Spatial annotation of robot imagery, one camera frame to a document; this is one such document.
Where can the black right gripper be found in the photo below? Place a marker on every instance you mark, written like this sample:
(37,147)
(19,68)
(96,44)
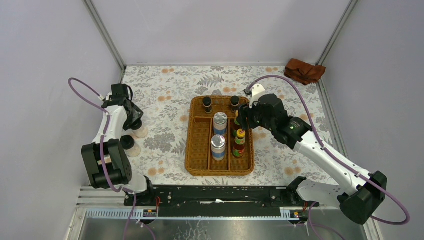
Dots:
(244,111)

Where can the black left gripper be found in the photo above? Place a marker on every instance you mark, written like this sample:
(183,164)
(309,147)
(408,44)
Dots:
(136,113)

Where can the black-cap pale spice jar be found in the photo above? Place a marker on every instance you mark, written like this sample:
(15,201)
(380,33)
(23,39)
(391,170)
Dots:
(140,130)

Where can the silver-lid salt jar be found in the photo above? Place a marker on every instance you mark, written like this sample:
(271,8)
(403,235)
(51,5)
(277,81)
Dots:
(220,123)
(218,147)

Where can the red sauce bottle yellow cap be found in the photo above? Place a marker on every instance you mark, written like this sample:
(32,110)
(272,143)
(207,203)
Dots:
(238,147)

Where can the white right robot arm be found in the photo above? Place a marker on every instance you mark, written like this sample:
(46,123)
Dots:
(358,193)

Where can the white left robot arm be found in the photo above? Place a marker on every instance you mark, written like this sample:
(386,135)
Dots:
(106,159)

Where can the floral table mat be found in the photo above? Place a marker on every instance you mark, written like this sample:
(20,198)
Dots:
(164,94)

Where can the brown wicker basket tray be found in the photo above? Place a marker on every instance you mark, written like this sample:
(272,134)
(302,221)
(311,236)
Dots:
(199,157)

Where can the brown folded cloth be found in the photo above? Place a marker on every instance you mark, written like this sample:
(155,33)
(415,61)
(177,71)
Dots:
(303,72)

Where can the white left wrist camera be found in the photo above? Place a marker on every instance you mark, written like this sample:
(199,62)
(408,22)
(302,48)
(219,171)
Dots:
(121,95)

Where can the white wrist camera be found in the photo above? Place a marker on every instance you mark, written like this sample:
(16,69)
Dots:
(121,95)
(255,91)

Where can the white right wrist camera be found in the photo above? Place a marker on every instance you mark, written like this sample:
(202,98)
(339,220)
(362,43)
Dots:
(255,91)

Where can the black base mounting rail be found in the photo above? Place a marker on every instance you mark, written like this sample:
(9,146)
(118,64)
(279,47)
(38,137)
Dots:
(190,201)

